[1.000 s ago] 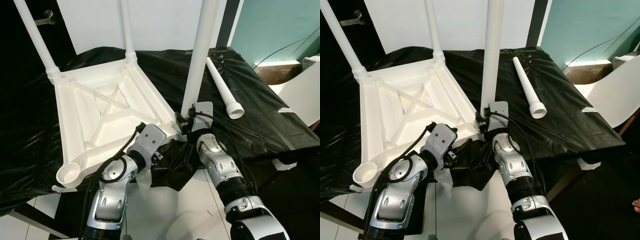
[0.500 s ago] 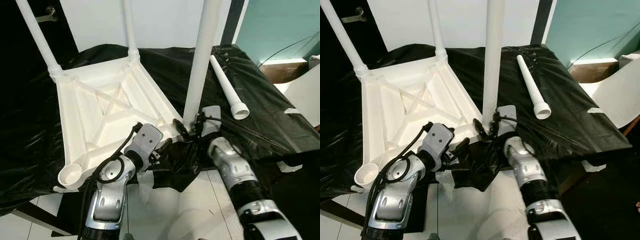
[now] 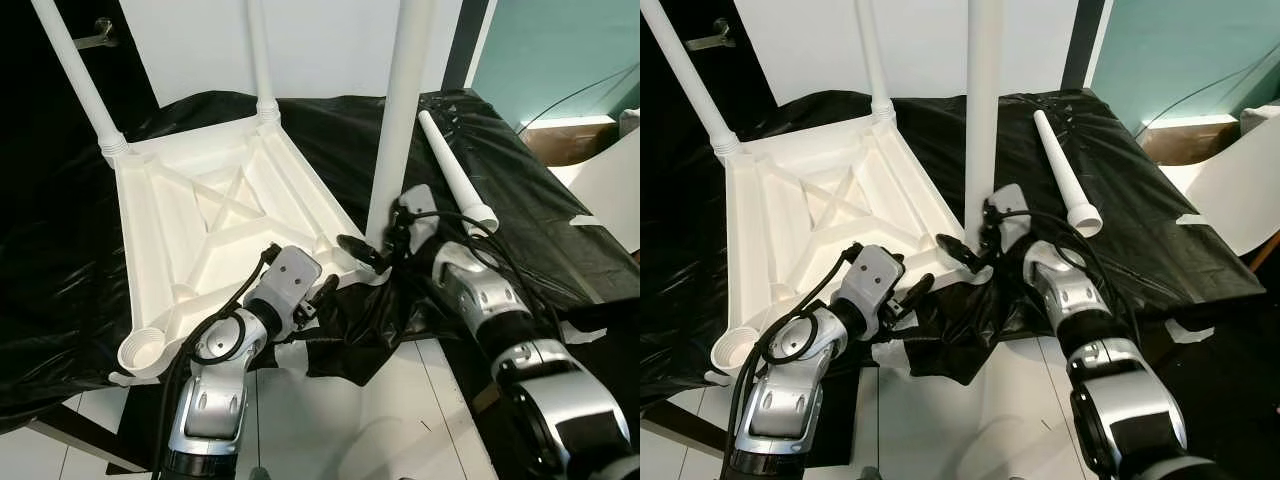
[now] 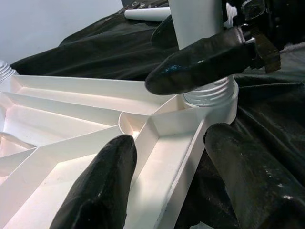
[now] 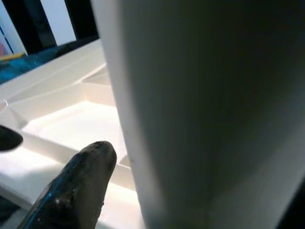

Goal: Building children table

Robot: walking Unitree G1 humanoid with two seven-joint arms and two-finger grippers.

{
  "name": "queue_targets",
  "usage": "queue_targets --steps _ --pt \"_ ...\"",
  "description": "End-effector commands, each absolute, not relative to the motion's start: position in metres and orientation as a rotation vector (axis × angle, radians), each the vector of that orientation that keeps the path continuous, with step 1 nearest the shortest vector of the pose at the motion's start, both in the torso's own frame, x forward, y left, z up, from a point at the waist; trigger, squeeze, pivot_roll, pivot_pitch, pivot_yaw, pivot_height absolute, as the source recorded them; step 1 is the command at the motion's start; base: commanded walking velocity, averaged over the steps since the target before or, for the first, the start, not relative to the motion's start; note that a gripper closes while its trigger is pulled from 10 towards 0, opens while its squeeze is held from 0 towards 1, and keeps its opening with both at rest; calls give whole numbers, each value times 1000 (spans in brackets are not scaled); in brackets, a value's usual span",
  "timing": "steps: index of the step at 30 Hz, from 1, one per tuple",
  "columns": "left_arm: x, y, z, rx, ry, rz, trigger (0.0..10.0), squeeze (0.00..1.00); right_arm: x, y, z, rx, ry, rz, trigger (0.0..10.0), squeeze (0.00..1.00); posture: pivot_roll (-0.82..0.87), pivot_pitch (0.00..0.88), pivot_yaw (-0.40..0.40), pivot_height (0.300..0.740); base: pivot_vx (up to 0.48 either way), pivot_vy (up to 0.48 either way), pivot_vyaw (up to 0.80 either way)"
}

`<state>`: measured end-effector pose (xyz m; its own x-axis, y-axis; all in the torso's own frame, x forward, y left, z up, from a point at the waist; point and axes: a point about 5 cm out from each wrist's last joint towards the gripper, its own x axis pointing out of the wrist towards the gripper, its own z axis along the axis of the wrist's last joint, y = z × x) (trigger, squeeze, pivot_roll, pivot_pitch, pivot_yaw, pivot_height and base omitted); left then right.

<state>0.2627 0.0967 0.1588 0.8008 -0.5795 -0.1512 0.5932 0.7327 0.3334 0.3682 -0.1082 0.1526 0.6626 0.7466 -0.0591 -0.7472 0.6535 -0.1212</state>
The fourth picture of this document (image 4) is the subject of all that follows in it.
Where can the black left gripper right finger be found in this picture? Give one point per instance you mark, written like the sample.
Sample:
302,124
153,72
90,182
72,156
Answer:
262,186

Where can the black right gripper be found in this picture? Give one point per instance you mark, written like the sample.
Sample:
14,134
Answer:
257,14

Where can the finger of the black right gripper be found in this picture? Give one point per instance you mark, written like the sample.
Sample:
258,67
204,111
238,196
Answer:
197,66
164,35

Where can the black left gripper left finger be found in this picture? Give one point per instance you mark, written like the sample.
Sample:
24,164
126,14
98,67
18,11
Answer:
95,195

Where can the white plastic table top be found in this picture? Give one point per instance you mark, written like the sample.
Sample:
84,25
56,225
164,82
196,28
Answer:
71,114

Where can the black plastic sheet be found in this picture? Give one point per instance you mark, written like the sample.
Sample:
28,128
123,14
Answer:
95,47

